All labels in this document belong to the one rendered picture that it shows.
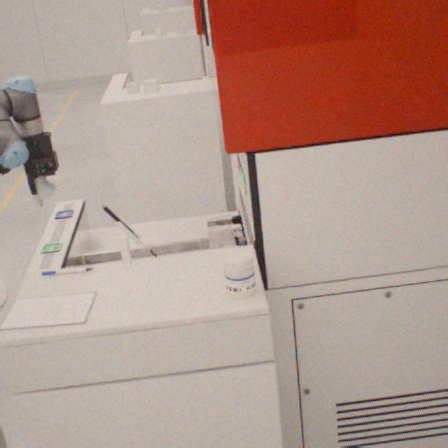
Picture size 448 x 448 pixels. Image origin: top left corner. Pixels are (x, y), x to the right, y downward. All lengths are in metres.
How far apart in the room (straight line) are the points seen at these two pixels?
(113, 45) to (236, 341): 8.53
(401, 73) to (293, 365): 0.89
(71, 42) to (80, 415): 8.55
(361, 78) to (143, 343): 0.84
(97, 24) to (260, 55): 8.25
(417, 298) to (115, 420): 0.91
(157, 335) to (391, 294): 0.74
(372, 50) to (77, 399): 1.10
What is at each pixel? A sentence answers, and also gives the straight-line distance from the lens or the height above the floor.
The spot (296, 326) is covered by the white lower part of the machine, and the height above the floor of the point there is 0.69.
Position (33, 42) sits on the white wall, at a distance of 10.09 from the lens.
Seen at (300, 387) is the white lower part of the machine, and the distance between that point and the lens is 2.13.
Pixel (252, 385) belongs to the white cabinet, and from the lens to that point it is 1.67.
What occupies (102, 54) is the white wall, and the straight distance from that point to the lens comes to 9.97.
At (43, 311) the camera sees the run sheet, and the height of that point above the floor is 0.97.
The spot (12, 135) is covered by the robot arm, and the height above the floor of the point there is 1.34.
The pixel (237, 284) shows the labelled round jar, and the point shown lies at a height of 1.01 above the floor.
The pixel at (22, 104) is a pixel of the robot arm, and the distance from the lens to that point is 1.90.
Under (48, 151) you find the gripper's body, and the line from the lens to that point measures 1.94.
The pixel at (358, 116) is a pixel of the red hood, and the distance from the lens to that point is 1.81.
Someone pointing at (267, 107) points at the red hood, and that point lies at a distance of 1.76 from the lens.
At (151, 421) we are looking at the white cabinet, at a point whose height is 0.69.
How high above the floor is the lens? 1.75
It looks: 23 degrees down
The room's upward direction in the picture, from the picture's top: 7 degrees counter-clockwise
